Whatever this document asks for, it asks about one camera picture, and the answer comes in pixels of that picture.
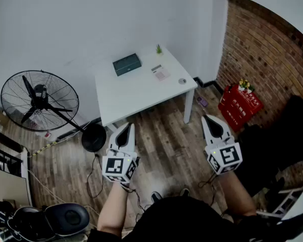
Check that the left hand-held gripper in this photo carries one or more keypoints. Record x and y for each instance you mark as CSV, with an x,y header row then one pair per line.
x,y
114,166

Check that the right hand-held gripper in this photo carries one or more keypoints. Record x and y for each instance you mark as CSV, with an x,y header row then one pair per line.
x,y
227,156

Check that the white pink-keyed calculator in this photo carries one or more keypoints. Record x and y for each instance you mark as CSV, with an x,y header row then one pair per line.
x,y
161,73

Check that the person's right forearm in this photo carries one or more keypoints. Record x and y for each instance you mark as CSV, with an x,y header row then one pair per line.
x,y
238,195

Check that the person's left forearm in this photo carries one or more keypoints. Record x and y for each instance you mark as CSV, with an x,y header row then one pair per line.
x,y
113,210

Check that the red plastic crate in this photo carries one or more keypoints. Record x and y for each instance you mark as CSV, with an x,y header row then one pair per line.
x,y
238,107

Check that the purple phone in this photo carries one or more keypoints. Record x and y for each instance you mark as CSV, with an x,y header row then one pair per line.
x,y
202,101

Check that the white wristband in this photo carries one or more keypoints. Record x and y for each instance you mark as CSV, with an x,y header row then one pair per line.
x,y
125,185

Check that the white table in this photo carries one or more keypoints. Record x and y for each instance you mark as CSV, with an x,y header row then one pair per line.
x,y
131,93

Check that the large black fabric seat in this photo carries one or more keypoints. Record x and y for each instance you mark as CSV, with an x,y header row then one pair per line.
x,y
275,140

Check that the round grey table grommet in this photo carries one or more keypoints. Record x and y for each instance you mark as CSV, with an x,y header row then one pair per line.
x,y
182,81

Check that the person's black shoe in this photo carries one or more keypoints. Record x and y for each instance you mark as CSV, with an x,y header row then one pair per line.
x,y
184,192
156,196

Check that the dark green metal box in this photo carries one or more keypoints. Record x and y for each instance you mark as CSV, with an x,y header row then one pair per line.
x,y
127,64

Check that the yellow black striped strip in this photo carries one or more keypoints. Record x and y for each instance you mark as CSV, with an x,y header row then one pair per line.
x,y
46,147

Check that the black standing fan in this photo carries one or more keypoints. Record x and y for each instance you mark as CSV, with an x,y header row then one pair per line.
x,y
40,101

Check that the person's black clothing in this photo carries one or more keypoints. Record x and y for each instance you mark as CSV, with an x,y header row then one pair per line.
x,y
181,220

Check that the white metal rack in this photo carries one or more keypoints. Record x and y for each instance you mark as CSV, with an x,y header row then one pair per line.
x,y
285,200

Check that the small green potted plant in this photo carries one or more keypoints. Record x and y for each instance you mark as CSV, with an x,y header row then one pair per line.
x,y
159,50

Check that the black padded chair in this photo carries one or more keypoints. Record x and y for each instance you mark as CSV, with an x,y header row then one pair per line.
x,y
65,218

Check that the beige board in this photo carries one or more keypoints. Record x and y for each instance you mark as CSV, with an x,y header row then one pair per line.
x,y
7,185

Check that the brown cardboard box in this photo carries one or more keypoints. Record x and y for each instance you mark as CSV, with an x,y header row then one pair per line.
x,y
0,118

